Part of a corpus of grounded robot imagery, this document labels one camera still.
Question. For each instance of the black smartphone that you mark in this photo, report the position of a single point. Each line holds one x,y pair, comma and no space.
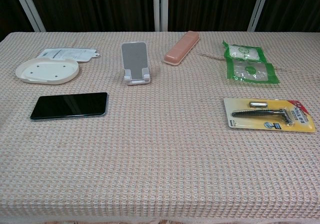
70,105

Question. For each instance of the white grey phone stand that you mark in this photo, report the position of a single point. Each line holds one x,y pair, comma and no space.
133,59

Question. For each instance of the pink waffle tablecloth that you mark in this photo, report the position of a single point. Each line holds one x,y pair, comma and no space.
160,159

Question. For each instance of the pink oblong plastic case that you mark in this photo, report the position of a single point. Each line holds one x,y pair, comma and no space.
181,48

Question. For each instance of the yellow razor blister pack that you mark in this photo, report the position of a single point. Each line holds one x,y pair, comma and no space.
250,124

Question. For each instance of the green clear plastic packet strip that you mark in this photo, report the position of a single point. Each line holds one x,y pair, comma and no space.
250,71

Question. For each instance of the white printed paper packet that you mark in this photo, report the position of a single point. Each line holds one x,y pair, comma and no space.
75,54

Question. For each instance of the dark curtain panel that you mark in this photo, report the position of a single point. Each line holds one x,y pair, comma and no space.
95,7
212,7
295,7
7,4

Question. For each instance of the white oval plastic tray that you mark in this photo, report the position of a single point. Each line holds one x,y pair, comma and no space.
47,71

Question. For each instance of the white frame post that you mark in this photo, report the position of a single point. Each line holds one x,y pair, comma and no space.
28,9
156,9
257,9

